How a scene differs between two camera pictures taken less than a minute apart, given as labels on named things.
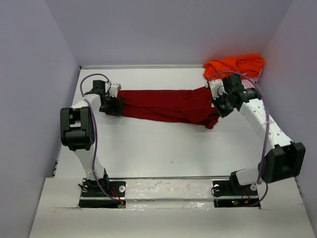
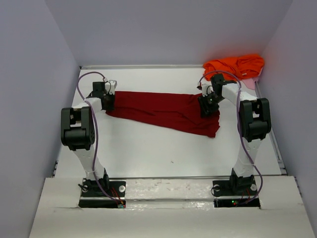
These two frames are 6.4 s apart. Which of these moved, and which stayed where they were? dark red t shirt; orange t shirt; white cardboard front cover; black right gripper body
Moved: black right gripper body; dark red t shirt
Stayed: white cardboard front cover; orange t shirt
